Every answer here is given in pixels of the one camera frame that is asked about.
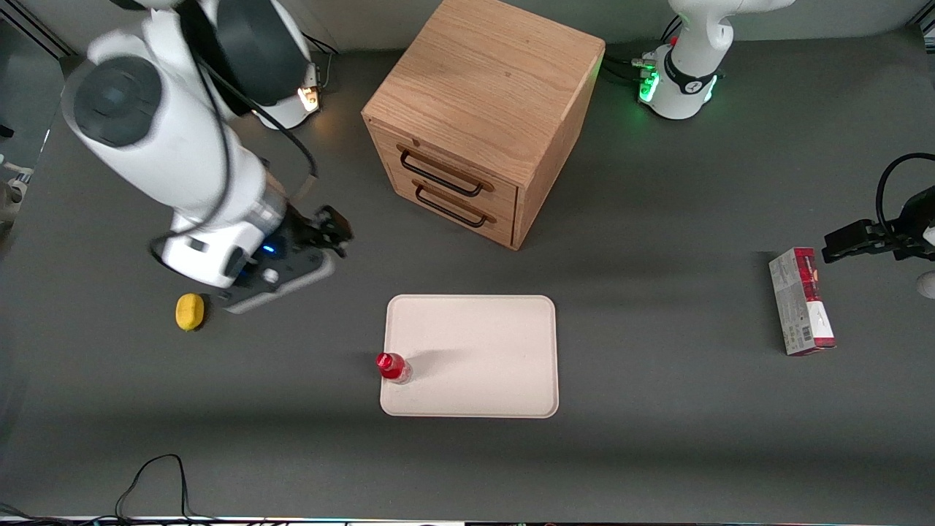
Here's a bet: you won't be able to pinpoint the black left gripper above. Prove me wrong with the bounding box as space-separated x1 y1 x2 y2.
822 185 935 264

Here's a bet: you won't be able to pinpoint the black arm base cables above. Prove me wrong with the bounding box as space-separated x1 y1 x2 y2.
602 15 682 85
301 31 341 92

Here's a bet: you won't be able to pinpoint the long black drawer handle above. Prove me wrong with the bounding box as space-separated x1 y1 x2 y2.
398 144 496 198

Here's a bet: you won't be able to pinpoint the yellow lemon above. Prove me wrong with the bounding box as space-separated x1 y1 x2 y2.
175 293 206 332

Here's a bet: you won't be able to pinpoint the black looped table cable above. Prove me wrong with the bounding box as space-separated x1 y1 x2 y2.
115 454 220 524

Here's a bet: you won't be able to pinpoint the beige plastic tray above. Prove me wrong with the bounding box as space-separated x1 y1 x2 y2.
380 294 560 419

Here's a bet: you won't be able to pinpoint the red coke bottle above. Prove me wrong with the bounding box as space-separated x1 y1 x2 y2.
375 351 414 385

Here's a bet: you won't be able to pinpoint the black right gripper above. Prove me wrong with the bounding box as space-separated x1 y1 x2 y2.
281 206 356 259

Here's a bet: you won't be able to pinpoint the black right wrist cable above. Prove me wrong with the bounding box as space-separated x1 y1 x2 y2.
183 29 321 207

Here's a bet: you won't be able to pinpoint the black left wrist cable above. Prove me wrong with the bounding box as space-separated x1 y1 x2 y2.
876 153 935 236

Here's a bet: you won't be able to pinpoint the black left arm base cables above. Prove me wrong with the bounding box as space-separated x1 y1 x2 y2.
602 15 682 85

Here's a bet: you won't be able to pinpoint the black right arm base cables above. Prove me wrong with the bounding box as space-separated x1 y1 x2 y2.
301 31 341 92

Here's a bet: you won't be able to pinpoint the aluminium frame rail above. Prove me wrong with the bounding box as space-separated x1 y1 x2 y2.
0 0 78 59

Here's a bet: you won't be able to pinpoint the grey clamp fixture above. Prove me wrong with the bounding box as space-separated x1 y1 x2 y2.
0 163 34 224

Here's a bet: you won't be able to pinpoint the wooden drawer with long handle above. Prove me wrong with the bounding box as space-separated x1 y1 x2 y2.
367 121 520 216

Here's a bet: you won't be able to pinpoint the red grey carton box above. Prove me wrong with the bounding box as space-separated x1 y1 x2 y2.
768 247 837 357

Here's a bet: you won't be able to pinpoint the wooden drawer with short handle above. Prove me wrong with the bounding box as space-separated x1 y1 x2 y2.
386 164 518 248

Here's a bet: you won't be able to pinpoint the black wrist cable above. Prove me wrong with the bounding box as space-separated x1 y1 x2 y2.
183 29 321 207
876 153 935 236

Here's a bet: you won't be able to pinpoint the wooden drawer cabinet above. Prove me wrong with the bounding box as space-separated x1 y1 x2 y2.
362 0 606 251

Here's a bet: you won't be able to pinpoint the short black drawer handle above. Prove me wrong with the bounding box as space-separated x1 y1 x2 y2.
413 179 498 229

